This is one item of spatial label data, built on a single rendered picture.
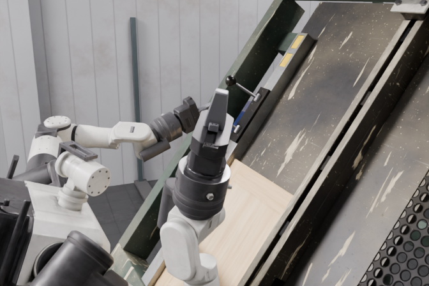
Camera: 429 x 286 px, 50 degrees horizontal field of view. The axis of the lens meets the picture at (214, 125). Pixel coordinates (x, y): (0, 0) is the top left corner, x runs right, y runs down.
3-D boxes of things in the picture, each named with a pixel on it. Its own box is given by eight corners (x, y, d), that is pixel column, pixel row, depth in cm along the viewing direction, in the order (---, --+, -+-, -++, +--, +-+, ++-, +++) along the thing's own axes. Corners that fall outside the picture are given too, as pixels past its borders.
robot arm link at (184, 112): (184, 93, 154) (152, 108, 150) (196, 98, 145) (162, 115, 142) (196, 126, 159) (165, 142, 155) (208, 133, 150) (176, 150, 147)
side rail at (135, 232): (142, 251, 176) (117, 241, 170) (296, 10, 180) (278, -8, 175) (147, 260, 170) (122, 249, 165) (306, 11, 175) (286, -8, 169)
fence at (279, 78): (150, 282, 151) (141, 278, 149) (306, 39, 155) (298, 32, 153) (156, 290, 147) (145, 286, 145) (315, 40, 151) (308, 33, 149)
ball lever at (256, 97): (256, 105, 151) (222, 83, 151) (263, 96, 151) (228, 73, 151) (258, 105, 147) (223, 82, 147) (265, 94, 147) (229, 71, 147)
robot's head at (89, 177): (78, 206, 95) (93, 166, 94) (48, 186, 100) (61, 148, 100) (101, 205, 101) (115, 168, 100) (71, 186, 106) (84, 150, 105)
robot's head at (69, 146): (74, 191, 98) (80, 158, 95) (49, 175, 102) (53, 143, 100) (97, 185, 103) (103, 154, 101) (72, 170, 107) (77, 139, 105)
